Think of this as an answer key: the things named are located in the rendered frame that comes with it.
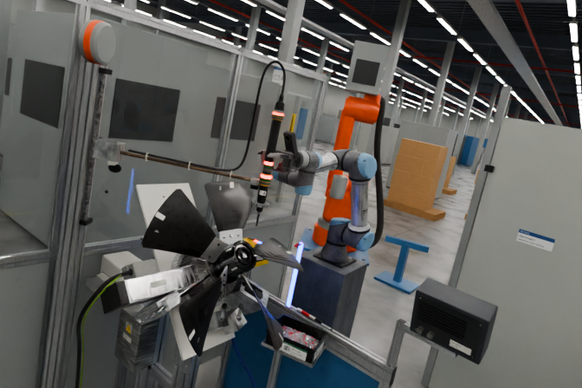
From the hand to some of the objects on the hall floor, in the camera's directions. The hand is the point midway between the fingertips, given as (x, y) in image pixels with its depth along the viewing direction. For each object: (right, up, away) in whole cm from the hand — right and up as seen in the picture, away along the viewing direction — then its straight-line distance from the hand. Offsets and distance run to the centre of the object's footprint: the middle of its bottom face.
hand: (265, 152), depth 154 cm
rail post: (-33, -147, +74) cm, 168 cm away
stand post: (-46, -153, +22) cm, 161 cm away
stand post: (-64, -147, +35) cm, 164 cm away
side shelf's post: (-79, -142, +50) cm, 170 cm away
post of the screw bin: (-11, -158, +34) cm, 162 cm away
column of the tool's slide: (-100, -141, +28) cm, 175 cm away
